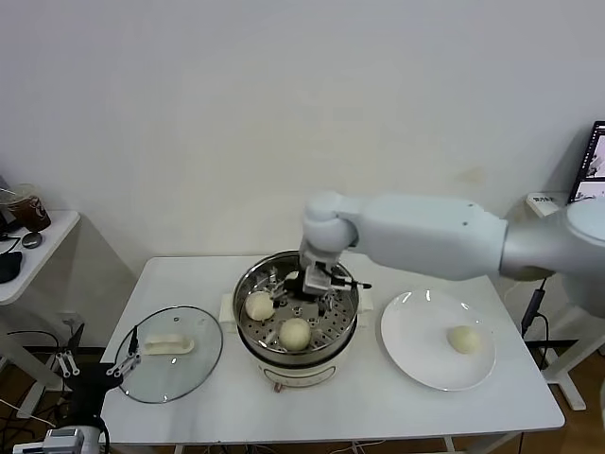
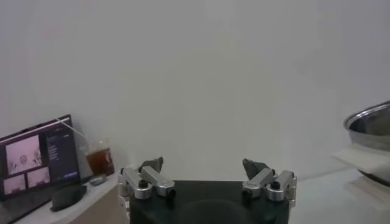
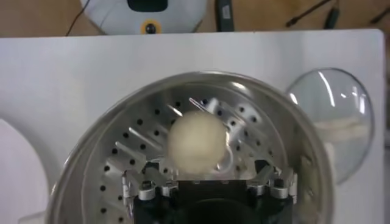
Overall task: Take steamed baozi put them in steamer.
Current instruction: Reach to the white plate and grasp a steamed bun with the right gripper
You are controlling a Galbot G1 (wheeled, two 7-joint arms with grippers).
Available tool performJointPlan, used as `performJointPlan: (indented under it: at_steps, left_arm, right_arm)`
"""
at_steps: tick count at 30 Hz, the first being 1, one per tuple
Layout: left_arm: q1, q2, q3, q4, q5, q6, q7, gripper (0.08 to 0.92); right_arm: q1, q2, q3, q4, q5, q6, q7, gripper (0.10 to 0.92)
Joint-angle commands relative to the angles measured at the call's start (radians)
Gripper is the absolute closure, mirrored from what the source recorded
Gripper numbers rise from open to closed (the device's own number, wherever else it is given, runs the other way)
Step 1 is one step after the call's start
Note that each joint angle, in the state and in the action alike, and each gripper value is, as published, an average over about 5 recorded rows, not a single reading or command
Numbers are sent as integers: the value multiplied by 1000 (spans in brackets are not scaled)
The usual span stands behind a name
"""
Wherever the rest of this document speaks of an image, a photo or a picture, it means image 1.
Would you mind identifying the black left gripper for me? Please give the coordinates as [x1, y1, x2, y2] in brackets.
[55, 323, 144, 420]

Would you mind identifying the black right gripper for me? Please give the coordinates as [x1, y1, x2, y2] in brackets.
[269, 272, 347, 319]

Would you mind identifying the white steamed baozi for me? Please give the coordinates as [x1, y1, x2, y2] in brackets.
[446, 324, 482, 355]
[278, 317, 313, 352]
[244, 290, 276, 322]

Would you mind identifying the glass lid with cream handle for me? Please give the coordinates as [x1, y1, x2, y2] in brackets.
[114, 306, 224, 405]

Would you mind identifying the stainless steel steamer basket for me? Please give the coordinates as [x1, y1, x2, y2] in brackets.
[233, 250, 360, 359]

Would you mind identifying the cream electric cooker base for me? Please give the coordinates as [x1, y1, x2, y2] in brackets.
[219, 282, 375, 394]

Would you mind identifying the white round plate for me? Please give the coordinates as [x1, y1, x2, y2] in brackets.
[380, 288, 497, 393]

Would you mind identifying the plastic cup of iced coffee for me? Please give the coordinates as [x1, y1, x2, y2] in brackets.
[7, 183, 52, 234]

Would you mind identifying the laptop with dark purple screen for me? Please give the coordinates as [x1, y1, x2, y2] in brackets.
[0, 172, 15, 237]

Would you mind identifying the white side desk with label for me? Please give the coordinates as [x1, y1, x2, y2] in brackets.
[526, 192, 605, 412]

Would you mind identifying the open black laptop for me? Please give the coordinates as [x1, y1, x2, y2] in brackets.
[566, 120, 605, 205]

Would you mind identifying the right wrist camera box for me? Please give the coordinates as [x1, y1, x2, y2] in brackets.
[301, 263, 333, 295]

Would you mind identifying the black floor cable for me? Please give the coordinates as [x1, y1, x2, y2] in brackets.
[7, 329, 65, 393]

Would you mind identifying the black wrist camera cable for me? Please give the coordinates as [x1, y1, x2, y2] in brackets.
[330, 276, 372, 290]

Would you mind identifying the black cable with adapter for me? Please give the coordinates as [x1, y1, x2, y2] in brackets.
[519, 277, 552, 370]

